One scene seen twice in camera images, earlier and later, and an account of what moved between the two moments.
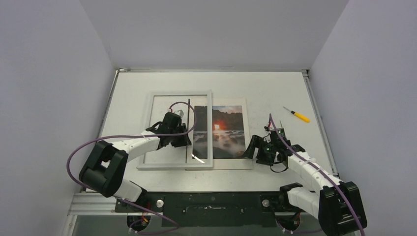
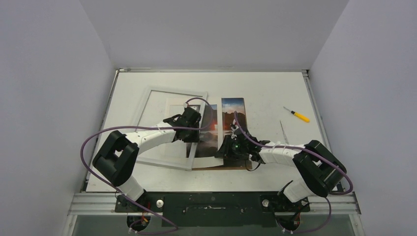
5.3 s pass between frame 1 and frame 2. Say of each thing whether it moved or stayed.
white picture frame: moved
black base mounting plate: stayed
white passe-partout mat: moved
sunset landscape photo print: stayed
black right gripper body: moved
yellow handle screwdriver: stayed
